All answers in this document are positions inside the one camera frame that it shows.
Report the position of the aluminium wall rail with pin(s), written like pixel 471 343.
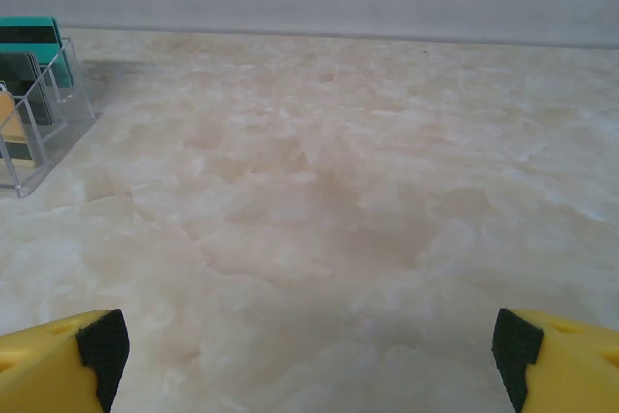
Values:
pixel 338 37

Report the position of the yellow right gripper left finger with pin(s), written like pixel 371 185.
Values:
pixel 43 374

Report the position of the gold card with black stripe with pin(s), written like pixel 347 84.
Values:
pixel 9 118

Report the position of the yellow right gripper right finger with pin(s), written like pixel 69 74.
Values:
pixel 570 374

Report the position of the black Vip credit card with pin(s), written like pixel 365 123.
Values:
pixel 19 69

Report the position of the teal credit card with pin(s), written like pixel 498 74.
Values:
pixel 24 48

